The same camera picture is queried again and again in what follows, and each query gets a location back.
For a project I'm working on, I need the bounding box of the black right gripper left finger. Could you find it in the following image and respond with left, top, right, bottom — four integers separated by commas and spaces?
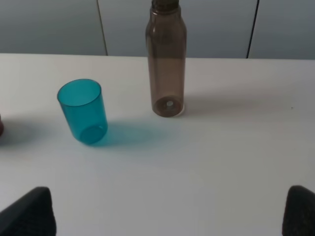
0, 187, 57, 236

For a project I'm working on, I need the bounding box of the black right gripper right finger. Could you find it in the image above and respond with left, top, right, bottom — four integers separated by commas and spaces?
282, 185, 315, 236

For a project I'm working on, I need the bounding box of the teal transparent plastic cup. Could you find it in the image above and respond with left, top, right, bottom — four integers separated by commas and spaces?
57, 79, 108, 145

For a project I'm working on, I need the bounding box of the smoky transparent plastic bottle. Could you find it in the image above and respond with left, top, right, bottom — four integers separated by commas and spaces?
145, 0, 187, 118

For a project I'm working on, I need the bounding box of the red plastic cup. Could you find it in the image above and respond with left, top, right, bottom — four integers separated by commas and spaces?
0, 116, 4, 136

